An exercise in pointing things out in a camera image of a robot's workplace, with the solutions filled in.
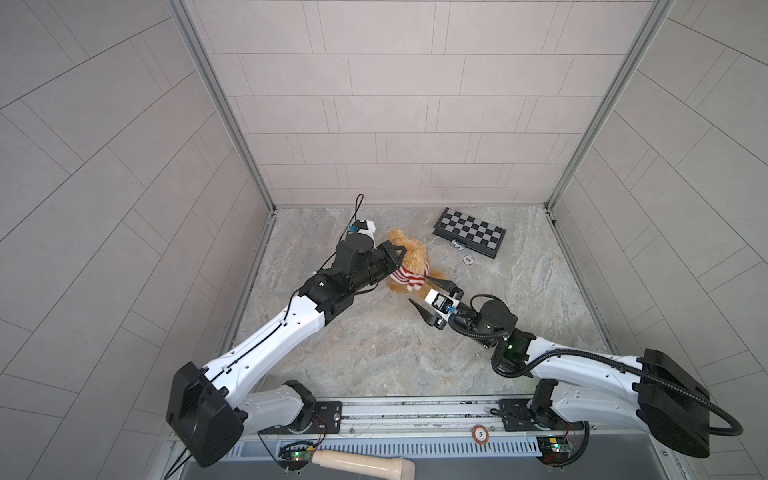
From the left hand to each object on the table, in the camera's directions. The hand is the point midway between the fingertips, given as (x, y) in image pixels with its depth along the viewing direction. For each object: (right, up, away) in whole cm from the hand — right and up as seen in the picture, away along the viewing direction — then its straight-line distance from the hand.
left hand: (417, 249), depth 70 cm
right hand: (0, -10, 0) cm, 10 cm away
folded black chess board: (+23, +3, +35) cm, 42 cm away
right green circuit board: (+32, -46, -2) cm, 56 cm away
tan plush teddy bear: (-1, -2, -1) cm, 3 cm away
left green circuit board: (-27, -45, -5) cm, 53 cm away
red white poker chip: (+15, -44, -1) cm, 46 cm away
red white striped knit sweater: (-1, -8, +1) cm, 8 cm away
